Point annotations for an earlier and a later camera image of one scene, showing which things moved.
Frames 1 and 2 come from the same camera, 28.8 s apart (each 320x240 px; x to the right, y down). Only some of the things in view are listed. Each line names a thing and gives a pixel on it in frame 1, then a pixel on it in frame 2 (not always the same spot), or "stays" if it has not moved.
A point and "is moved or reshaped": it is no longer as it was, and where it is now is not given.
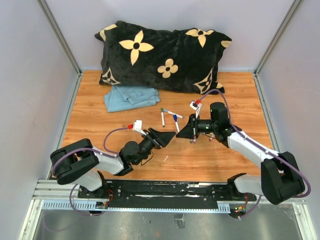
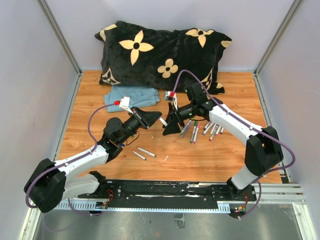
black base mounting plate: (165, 194) stays
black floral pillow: (184, 60) stays
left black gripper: (163, 137) → (146, 119)
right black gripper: (190, 131) → (172, 126)
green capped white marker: (162, 117) is moved or reshaped
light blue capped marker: (172, 114) is moved or reshaped
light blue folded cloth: (121, 98) stays
